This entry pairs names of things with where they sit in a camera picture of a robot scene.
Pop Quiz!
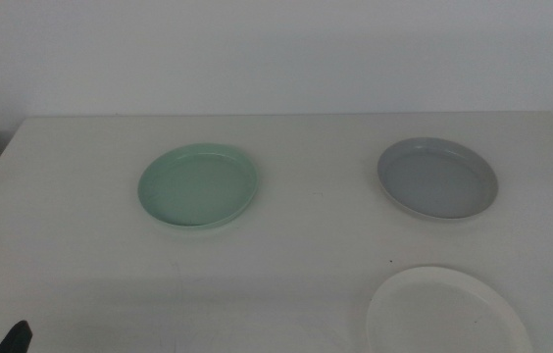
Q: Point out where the pale green shallow bowl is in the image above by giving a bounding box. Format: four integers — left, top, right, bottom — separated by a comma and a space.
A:
136, 142, 260, 230

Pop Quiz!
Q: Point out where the white shallow bowl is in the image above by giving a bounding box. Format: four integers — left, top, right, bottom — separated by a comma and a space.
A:
365, 265, 535, 353

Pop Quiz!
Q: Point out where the grey shallow bowl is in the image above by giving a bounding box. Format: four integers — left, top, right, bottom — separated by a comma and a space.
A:
377, 136, 500, 222

